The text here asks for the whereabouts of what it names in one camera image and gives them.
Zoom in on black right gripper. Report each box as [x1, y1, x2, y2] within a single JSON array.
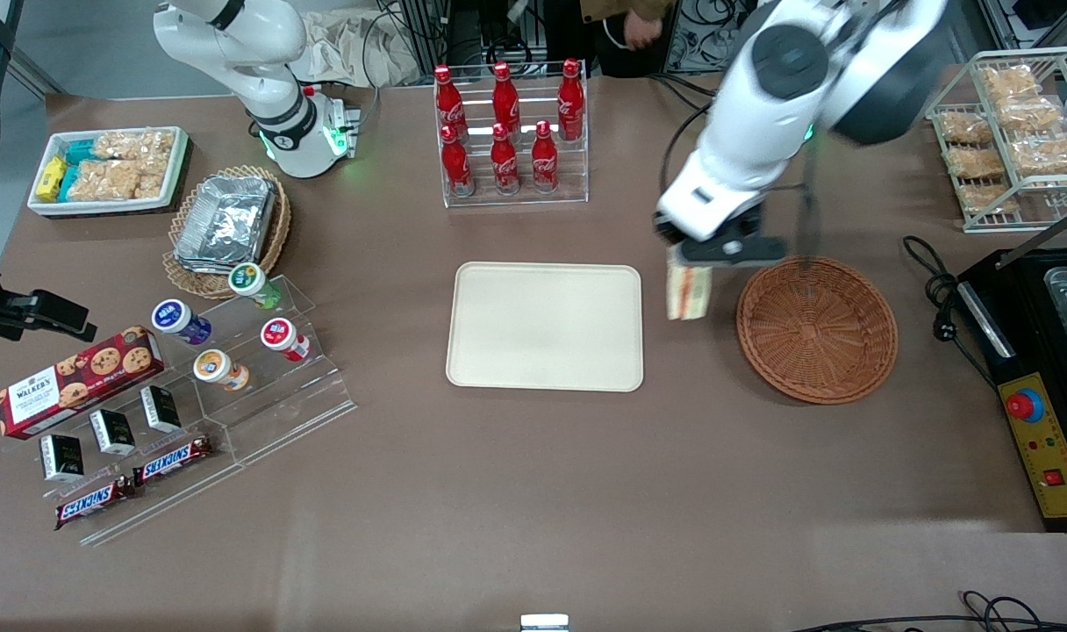
[[0, 259, 97, 344]]

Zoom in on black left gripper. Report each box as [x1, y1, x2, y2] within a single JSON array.
[[655, 209, 786, 275]]

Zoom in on triangular sandwich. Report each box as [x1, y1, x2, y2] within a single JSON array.
[[665, 261, 715, 322]]

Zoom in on round brown wicker basket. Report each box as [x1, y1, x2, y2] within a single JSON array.
[[735, 255, 899, 406]]

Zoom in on cream plastic tray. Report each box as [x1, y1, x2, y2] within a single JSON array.
[[446, 262, 645, 392]]

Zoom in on white rectangular snack tray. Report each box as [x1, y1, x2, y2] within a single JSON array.
[[26, 126, 190, 217]]

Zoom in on light wicker basket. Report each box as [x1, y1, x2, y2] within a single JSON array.
[[162, 164, 292, 300]]

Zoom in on bare person hand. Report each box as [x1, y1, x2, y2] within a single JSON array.
[[624, 11, 666, 51]]

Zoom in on red Walkers cookie box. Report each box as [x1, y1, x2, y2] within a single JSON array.
[[0, 326, 167, 441]]

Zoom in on blue lid yoghurt bottle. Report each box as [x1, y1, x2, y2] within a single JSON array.
[[151, 298, 212, 346]]

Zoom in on small black box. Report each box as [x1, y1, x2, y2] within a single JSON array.
[[89, 408, 137, 456], [140, 385, 183, 434], [39, 433, 85, 483]]

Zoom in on yellow snack packet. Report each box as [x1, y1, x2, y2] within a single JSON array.
[[34, 155, 68, 202]]

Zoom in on clear rice cracker bag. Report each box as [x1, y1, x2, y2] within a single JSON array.
[[135, 158, 173, 200], [93, 129, 176, 164], [68, 160, 141, 202]]

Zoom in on orange lid yoghurt bottle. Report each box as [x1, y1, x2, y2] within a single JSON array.
[[192, 348, 251, 392]]

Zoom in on red cola bottle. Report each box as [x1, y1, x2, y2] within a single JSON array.
[[433, 64, 468, 134], [531, 119, 560, 193], [557, 58, 585, 142], [490, 122, 521, 195], [440, 125, 476, 198], [492, 61, 521, 133]]

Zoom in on clear acrylic bottle rack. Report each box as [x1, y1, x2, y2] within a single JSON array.
[[433, 59, 590, 210]]

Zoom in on Snickers chocolate bar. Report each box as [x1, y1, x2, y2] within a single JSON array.
[[132, 435, 215, 486], [54, 476, 140, 531]]

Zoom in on green lid yoghurt bottle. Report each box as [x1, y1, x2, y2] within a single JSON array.
[[228, 262, 283, 311]]

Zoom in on stacked aluminium foil trays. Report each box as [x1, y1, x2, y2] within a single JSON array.
[[173, 175, 276, 274]]

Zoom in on red lid yoghurt bottle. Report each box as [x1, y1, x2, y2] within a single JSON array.
[[260, 317, 312, 363]]

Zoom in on clear acrylic stepped display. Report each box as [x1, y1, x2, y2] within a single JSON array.
[[54, 276, 357, 548]]

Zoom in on bagged crispy snack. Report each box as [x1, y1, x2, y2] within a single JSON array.
[[958, 183, 1019, 217], [1011, 135, 1067, 174], [940, 111, 996, 147], [997, 96, 1067, 134], [946, 146, 1008, 180], [979, 65, 1041, 99]]

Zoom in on grey metal bar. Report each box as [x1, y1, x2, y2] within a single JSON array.
[[996, 199, 1067, 269]]

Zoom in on black countertop appliance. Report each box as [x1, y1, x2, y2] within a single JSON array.
[[956, 248, 1067, 533]]

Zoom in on red emergency stop button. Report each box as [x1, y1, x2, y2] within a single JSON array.
[[1005, 387, 1046, 425]]

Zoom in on crumpled beige bag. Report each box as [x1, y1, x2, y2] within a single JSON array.
[[291, 8, 422, 90]]

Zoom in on yellow control panel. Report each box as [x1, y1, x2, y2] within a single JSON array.
[[998, 372, 1067, 520]]

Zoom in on black appliance power cable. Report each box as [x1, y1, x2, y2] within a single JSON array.
[[902, 233, 1001, 389]]

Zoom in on white wire rack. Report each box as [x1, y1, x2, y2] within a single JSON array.
[[925, 47, 1067, 234]]

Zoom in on black floor cable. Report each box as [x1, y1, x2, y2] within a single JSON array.
[[788, 589, 1067, 632]]

